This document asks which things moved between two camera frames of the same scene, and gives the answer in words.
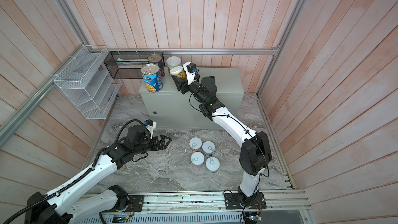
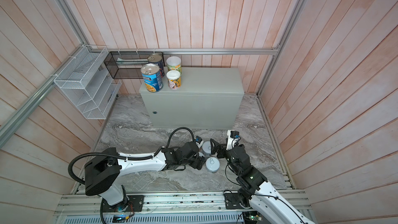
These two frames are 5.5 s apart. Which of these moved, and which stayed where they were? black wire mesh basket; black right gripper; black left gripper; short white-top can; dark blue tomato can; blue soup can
Moved: black right gripper; black left gripper
Stayed: short white-top can; dark blue tomato can; blue soup can; black wire mesh basket
